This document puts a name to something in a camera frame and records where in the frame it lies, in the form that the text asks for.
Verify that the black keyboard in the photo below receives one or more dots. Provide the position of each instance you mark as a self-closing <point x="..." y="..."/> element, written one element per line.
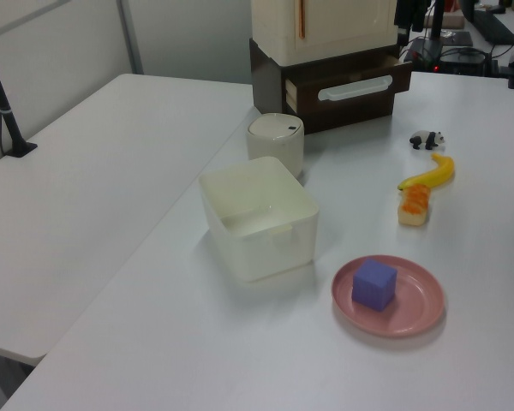
<point x="494" y="25"/>

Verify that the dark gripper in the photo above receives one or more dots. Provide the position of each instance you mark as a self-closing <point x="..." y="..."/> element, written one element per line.
<point x="409" y="10"/>

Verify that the black camera stand with clamp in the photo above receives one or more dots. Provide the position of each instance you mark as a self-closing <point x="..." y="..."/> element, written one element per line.
<point x="6" y="115"/>

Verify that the pink round plate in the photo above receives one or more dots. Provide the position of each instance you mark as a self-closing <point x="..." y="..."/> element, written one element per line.
<point x="415" y="314"/>

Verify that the purple cube block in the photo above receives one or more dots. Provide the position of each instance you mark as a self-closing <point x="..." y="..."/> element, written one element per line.
<point x="372" y="284"/>

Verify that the yellow toy banana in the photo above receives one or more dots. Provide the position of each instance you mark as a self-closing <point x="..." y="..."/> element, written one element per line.
<point x="439" y="173"/>

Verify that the small white lidded bin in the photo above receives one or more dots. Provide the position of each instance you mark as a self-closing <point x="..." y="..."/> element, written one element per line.
<point x="278" y="145"/>

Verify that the black upright pole stand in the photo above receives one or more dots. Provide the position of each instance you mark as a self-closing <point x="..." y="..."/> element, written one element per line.
<point x="436" y="25"/>

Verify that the black and white panda toy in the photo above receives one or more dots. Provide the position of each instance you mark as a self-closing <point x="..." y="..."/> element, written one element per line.
<point x="426" y="139"/>

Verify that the white open storage box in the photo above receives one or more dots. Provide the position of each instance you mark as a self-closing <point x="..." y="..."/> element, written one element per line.
<point x="278" y="252"/>

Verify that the orange shrimp sushi toy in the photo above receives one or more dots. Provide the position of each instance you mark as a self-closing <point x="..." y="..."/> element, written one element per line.
<point x="414" y="207"/>

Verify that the cream toy cabinet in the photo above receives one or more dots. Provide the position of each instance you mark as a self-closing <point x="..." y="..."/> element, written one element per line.
<point x="338" y="30"/>

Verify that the dark brown drawer housing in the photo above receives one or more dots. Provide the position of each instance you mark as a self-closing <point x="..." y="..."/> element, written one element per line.
<point x="265" y="77"/>

